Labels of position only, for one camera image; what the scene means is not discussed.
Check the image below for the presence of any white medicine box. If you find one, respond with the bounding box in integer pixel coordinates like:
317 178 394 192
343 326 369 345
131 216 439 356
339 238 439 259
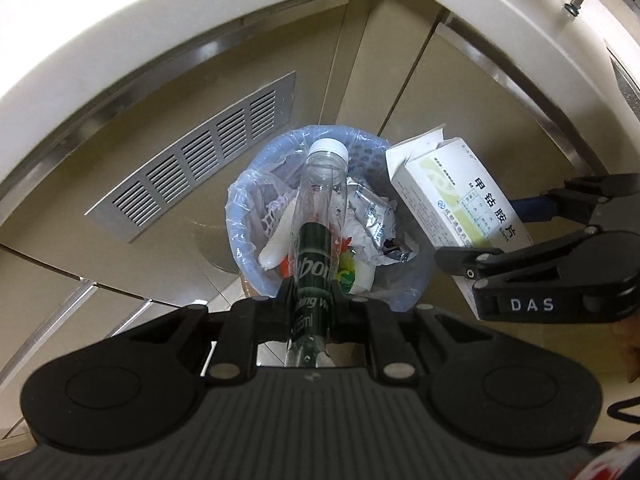
385 125 536 311

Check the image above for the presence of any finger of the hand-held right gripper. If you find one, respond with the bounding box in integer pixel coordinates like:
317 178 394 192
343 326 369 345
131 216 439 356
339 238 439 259
515 174 640 223
435 227 601 281

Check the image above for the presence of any crushed clear bottle green label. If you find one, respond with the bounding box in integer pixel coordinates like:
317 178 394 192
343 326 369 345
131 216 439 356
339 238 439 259
285 138 349 368

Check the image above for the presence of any steel sink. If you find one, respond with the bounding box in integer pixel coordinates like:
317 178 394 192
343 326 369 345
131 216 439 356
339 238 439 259
602 40 640 121

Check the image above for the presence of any bin with blue liner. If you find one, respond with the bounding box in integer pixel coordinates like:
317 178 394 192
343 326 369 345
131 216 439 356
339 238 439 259
225 125 436 312

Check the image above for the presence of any grey cabinet vent grille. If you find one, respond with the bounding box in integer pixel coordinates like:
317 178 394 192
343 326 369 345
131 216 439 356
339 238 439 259
85 71 297 243

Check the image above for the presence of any red patterned clothing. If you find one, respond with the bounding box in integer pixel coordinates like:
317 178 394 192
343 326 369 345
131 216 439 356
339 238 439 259
575 441 640 480

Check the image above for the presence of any printed foil sachet strip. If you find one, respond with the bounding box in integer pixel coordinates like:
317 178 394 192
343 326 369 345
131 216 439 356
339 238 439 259
345 180 398 241

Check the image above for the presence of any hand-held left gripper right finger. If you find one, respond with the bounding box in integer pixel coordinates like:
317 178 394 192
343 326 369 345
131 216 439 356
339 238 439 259
331 285 516 383

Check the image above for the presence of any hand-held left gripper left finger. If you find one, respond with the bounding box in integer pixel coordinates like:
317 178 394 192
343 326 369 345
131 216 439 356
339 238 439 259
97 280 296 383

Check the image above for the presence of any clear plastic cup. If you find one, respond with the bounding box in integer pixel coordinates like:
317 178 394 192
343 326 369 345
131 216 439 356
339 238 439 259
350 262 376 295

